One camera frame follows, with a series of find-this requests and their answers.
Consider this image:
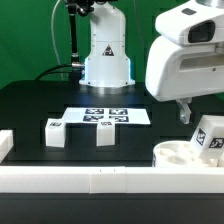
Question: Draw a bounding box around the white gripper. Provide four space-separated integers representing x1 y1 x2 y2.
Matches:
145 36 224 124

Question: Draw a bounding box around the white round stool seat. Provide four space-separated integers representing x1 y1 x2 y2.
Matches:
153 140 224 168

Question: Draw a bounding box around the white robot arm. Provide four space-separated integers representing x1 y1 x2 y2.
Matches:
80 0 224 124

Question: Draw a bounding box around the white tag sheet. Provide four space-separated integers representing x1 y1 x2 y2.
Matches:
62 107 151 125

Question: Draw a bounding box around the black cable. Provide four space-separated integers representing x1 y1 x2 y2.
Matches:
34 64 74 82

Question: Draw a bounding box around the grey cable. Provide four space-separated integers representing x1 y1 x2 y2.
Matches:
50 0 66 81

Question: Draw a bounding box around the white left fence wall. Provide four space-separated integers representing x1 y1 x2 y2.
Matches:
0 130 14 163

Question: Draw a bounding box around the white fence wall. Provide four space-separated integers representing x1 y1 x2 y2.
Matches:
0 166 224 194
0 130 14 163

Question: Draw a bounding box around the white front fence wall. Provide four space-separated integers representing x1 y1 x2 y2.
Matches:
0 166 224 194

